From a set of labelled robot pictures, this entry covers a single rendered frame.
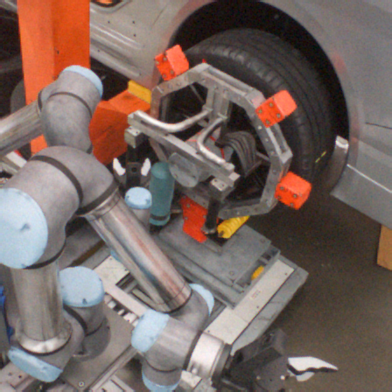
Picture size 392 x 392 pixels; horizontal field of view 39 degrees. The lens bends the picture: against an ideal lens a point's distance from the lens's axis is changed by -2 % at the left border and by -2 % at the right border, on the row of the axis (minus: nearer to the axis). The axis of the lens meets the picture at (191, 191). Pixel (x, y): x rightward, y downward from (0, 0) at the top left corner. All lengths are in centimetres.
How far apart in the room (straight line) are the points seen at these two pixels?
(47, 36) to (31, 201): 97
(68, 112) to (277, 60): 80
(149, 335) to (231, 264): 145
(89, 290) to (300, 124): 87
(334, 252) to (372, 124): 119
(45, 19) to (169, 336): 109
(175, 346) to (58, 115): 59
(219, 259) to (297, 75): 92
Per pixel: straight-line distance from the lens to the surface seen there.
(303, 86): 183
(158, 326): 97
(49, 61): 181
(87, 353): 141
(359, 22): 171
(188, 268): 243
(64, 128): 128
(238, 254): 244
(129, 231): 101
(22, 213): 86
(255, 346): 95
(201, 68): 181
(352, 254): 292
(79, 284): 127
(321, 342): 256
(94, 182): 96
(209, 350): 96
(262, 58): 182
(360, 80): 177
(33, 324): 112
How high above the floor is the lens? 209
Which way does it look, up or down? 45 degrees down
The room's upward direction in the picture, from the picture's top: 10 degrees clockwise
